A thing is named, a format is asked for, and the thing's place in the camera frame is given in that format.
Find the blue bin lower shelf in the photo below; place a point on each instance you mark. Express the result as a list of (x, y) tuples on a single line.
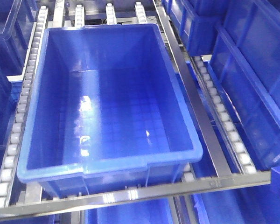
[(146, 212)]

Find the large blue plastic bin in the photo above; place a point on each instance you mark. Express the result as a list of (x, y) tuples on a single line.
[(106, 112)]

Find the white roller track left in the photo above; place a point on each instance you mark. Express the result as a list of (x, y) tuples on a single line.
[(11, 155)]

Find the steel shelf divider bar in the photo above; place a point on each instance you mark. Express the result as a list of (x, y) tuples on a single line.
[(215, 152)]

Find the white roller track right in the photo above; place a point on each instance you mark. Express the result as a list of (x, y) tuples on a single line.
[(228, 130)]

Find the white roller track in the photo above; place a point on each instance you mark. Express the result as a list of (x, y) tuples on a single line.
[(11, 155), (228, 130)]

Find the blue bin at right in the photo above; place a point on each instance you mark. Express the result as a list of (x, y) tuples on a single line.
[(246, 65)]

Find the blue bin at left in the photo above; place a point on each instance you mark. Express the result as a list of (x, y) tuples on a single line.
[(16, 21)]

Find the steel shelf front bar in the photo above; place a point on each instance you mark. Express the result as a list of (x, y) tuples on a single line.
[(202, 185)]

